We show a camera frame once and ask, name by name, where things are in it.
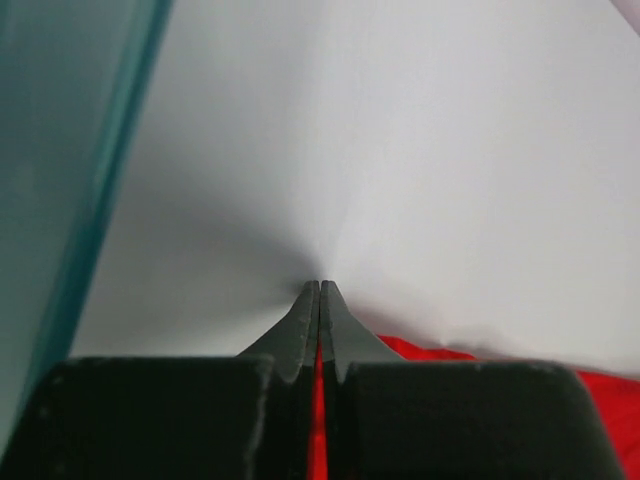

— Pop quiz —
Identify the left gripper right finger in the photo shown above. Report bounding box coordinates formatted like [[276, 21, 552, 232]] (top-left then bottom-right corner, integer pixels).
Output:
[[319, 281, 624, 479]]

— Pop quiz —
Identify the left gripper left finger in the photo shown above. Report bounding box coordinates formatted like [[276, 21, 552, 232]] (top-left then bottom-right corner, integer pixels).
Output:
[[1, 281, 320, 479]]

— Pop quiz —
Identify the red t shirt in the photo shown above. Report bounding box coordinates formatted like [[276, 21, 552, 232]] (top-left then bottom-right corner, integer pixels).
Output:
[[306, 336, 640, 479]]

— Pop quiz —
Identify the blue plastic basket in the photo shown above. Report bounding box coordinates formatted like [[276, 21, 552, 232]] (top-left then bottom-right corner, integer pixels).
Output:
[[1, 1, 171, 433]]

